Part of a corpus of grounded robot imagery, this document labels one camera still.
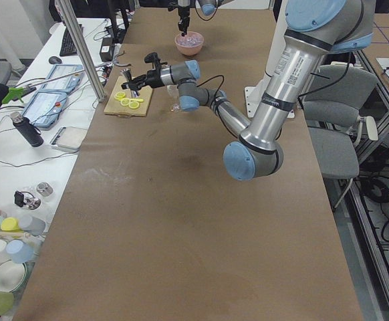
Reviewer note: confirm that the blue teach pendant far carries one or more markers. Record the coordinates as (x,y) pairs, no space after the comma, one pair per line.
(70,77)

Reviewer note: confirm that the aluminium frame post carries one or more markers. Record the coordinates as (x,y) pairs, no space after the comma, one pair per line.
(65,10)

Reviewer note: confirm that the lemon slice at board edge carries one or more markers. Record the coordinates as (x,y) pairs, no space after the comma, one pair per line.
(134,105)

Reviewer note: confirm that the black keyboard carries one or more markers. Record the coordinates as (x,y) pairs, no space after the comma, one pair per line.
(68,47)

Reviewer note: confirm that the yellow plastic cup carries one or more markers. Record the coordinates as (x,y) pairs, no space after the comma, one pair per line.
(10,224)

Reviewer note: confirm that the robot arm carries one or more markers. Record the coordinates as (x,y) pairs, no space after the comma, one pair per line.
(183,6)
(314,29)

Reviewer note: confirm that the black computer mouse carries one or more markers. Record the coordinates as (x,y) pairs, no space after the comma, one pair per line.
(54,60)

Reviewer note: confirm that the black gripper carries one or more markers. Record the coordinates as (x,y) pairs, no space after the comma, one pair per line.
(183,13)
(152,78)

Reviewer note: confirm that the black power adapter box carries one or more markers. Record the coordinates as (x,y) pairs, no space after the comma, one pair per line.
(107,49)

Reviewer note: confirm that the lemon slice near handle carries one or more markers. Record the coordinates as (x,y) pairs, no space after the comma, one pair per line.
(119,95)

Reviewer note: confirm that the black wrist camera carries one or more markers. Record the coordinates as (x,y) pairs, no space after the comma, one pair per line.
(155,60)

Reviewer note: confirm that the green spray bottle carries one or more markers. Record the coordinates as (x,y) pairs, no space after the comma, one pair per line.
(16,94)

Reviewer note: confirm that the white green rimmed bowl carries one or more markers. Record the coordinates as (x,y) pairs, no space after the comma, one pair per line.
(12,276)

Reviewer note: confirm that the clear wine glass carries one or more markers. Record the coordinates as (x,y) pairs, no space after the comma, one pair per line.
(174,94)

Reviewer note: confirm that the blue teach pendant near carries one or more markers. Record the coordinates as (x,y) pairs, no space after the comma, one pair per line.
(44,108)

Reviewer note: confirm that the black water bottle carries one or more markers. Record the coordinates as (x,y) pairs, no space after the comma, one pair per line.
(30,133)

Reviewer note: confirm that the bamboo cutting board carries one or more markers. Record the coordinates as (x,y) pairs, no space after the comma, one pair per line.
(113,106)

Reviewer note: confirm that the steel cocktail jigger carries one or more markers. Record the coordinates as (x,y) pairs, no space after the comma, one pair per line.
(126,72)

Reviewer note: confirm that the pink bowl of ice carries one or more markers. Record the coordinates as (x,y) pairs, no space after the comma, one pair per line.
(190,44)

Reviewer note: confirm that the blue teach pendant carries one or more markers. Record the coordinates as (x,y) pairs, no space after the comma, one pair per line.
(44,108)
(70,77)

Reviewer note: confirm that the middle lemon slice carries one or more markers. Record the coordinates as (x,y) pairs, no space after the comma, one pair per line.
(124,102)

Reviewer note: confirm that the grey plastic cup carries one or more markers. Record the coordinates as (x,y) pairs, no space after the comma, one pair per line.
(32,225)

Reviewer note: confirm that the white digital scale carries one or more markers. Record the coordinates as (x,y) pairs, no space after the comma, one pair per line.
(68,138)

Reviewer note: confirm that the blue plastic cup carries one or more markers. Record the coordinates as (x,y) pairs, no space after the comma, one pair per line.
(19,252)

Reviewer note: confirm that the grey office chair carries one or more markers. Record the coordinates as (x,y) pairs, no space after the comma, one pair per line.
(336,95)

